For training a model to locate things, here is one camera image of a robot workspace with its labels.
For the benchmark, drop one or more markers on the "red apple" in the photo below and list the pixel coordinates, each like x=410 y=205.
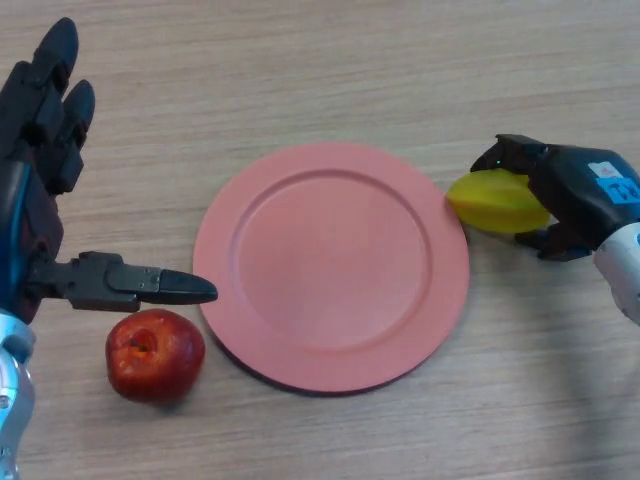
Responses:
x=155 y=357

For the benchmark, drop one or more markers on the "yellow starfruit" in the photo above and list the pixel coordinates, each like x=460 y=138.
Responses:
x=495 y=205

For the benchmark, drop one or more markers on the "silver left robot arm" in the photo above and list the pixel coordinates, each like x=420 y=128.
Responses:
x=15 y=395

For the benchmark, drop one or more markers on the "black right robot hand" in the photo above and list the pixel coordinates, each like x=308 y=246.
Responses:
x=580 y=190

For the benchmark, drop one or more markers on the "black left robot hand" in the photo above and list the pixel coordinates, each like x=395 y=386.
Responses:
x=25 y=215

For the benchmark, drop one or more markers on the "pink round plate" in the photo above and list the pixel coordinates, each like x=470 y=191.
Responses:
x=330 y=270

